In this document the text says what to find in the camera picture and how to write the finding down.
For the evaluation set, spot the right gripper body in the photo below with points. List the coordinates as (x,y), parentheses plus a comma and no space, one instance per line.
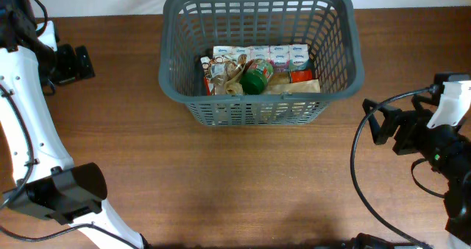
(418,137)

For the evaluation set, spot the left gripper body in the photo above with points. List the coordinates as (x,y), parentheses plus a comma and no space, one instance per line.
(68,68)

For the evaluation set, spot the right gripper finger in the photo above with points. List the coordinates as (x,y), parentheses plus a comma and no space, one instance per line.
(440,79)
(381,132)

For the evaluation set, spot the orange cracker package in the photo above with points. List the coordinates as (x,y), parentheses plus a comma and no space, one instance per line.
(277,79)

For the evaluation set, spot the tissue pack multipack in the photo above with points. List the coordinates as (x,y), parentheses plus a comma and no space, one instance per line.
(293,57)

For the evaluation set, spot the clear bag of bread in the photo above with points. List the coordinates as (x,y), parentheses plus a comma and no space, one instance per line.
(310,86)

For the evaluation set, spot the grey plastic basket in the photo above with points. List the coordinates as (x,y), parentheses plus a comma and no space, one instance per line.
(193,27)

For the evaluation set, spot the green lid jar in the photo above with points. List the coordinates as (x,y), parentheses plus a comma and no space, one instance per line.
(256,78)

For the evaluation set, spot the brown snack bag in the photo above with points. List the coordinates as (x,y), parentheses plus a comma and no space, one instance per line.
(222,74)

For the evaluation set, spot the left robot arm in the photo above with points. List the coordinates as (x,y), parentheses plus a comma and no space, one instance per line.
(48,184)

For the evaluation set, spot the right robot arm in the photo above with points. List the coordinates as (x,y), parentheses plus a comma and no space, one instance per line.
(453,164)

